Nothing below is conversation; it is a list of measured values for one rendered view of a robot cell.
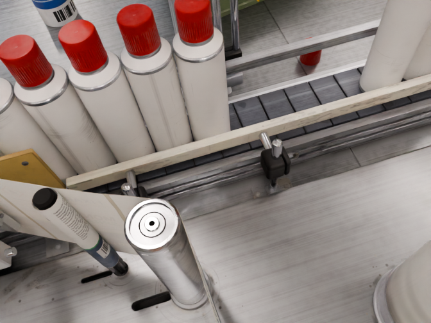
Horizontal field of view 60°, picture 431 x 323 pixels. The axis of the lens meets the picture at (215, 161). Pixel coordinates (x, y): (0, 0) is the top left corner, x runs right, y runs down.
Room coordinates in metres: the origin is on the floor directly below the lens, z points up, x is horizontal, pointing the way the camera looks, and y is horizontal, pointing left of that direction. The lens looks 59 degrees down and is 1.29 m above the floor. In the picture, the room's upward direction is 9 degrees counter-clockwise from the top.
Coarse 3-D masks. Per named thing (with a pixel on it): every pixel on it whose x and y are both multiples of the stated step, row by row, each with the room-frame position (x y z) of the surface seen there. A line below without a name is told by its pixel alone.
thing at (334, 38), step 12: (360, 24) 0.37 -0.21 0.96; (372, 24) 0.37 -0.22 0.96; (324, 36) 0.36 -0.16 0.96; (336, 36) 0.36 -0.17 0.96; (348, 36) 0.36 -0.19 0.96; (360, 36) 0.36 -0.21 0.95; (276, 48) 0.35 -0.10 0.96; (288, 48) 0.35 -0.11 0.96; (300, 48) 0.35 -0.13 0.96; (312, 48) 0.35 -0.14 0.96; (324, 48) 0.35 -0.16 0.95; (228, 60) 0.34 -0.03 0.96; (240, 60) 0.34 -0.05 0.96; (252, 60) 0.34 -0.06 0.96; (264, 60) 0.34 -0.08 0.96; (276, 60) 0.34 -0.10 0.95; (228, 72) 0.33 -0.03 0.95; (180, 84) 0.32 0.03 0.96
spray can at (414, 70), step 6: (426, 30) 0.34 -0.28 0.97; (426, 36) 0.34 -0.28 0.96; (420, 42) 0.34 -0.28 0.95; (426, 42) 0.33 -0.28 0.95; (420, 48) 0.34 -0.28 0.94; (426, 48) 0.33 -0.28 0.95; (414, 54) 0.34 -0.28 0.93; (420, 54) 0.33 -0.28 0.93; (426, 54) 0.33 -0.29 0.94; (414, 60) 0.34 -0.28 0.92; (420, 60) 0.33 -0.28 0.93; (426, 60) 0.33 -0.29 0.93; (414, 66) 0.33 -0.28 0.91; (420, 66) 0.33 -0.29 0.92; (426, 66) 0.32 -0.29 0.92; (408, 72) 0.34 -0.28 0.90; (414, 72) 0.33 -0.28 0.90; (420, 72) 0.33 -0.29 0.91; (426, 72) 0.32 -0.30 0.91; (402, 78) 0.34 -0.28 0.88; (408, 78) 0.33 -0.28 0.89
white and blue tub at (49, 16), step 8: (32, 0) 0.65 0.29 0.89; (40, 0) 0.64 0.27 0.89; (48, 0) 0.64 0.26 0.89; (56, 0) 0.65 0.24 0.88; (64, 0) 0.65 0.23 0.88; (72, 0) 0.68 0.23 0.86; (40, 8) 0.64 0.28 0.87; (48, 8) 0.64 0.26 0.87; (56, 8) 0.64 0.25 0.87; (64, 8) 0.65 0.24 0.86; (72, 8) 0.66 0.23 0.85; (40, 16) 0.66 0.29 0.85; (48, 16) 0.64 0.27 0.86; (56, 16) 0.64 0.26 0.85; (64, 16) 0.65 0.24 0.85; (72, 16) 0.66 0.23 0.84; (48, 24) 0.65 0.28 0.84; (56, 24) 0.64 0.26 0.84; (64, 24) 0.64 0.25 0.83
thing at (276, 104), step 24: (360, 72) 0.37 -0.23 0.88; (264, 96) 0.35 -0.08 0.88; (288, 96) 0.34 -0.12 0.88; (312, 96) 0.34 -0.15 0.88; (336, 96) 0.33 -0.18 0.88; (408, 96) 0.31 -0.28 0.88; (240, 120) 0.31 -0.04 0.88; (264, 120) 0.31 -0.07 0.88; (336, 120) 0.29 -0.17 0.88; (168, 168) 0.25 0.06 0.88; (96, 192) 0.23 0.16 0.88
